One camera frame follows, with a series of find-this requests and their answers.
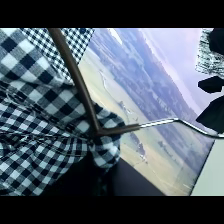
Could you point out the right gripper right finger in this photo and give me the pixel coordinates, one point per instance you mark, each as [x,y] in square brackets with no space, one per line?
[130,181]

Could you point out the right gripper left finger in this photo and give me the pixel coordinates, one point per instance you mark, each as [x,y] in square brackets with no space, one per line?
[80,181]

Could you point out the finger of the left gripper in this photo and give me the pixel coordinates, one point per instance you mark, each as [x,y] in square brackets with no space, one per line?
[213,84]
[215,116]

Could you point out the checked shirt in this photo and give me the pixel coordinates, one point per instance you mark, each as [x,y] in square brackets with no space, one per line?
[36,100]

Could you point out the grey patterned garment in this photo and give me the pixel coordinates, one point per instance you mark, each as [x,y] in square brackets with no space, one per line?
[208,61]

